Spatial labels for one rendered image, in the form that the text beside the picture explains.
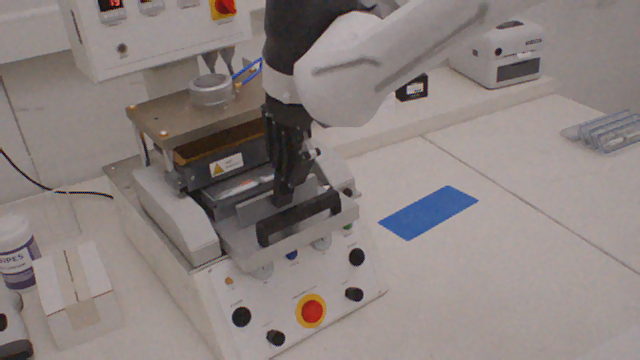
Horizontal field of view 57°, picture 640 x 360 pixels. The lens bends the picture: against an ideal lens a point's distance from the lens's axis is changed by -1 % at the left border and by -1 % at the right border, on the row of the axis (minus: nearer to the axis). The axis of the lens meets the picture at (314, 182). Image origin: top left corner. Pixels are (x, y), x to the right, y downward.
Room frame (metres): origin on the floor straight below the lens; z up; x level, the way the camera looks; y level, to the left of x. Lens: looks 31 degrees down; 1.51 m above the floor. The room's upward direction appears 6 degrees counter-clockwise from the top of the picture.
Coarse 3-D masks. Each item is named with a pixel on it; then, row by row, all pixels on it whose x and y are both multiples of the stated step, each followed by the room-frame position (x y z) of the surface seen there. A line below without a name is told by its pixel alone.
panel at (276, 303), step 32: (352, 224) 0.88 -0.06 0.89; (320, 256) 0.83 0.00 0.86; (224, 288) 0.74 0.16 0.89; (256, 288) 0.76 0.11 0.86; (288, 288) 0.78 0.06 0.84; (320, 288) 0.80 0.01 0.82; (224, 320) 0.71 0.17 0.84; (256, 320) 0.73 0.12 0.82; (288, 320) 0.75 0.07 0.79; (320, 320) 0.77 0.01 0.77; (256, 352) 0.70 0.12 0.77
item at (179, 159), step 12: (252, 120) 1.00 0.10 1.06; (228, 132) 0.96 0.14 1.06; (240, 132) 0.95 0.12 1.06; (252, 132) 0.95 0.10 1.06; (156, 144) 1.00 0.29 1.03; (192, 144) 0.92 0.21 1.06; (204, 144) 0.92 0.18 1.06; (216, 144) 0.92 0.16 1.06; (228, 144) 0.91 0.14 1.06; (180, 156) 0.89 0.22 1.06; (192, 156) 0.88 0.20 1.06; (204, 156) 0.88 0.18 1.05; (180, 168) 0.90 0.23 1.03
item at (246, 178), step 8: (256, 168) 0.92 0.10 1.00; (264, 168) 0.91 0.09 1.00; (232, 176) 0.89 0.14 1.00; (240, 176) 0.89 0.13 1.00; (248, 176) 0.89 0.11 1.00; (256, 176) 0.89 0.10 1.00; (264, 176) 0.88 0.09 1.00; (272, 176) 0.88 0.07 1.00; (216, 184) 0.87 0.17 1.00; (224, 184) 0.87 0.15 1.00; (232, 184) 0.87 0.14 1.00; (240, 184) 0.86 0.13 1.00; (248, 184) 0.86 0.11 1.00; (208, 192) 0.85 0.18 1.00; (216, 192) 0.85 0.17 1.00; (224, 192) 0.84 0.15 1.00; (232, 192) 0.84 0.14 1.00
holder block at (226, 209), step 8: (312, 168) 0.91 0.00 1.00; (272, 184) 0.87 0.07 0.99; (192, 192) 0.88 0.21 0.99; (200, 192) 0.87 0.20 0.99; (248, 192) 0.85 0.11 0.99; (256, 192) 0.85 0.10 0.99; (264, 192) 0.86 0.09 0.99; (200, 200) 0.85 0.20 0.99; (208, 200) 0.84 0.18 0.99; (232, 200) 0.83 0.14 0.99; (240, 200) 0.83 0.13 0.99; (208, 208) 0.82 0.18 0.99; (216, 208) 0.81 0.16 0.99; (224, 208) 0.82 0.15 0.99; (232, 208) 0.82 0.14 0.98; (216, 216) 0.81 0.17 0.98; (224, 216) 0.81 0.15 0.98
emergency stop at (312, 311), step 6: (312, 300) 0.78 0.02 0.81; (306, 306) 0.76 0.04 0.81; (312, 306) 0.77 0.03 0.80; (318, 306) 0.77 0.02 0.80; (306, 312) 0.76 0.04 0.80; (312, 312) 0.76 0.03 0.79; (318, 312) 0.77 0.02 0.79; (306, 318) 0.75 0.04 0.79; (312, 318) 0.76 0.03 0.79; (318, 318) 0.76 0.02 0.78
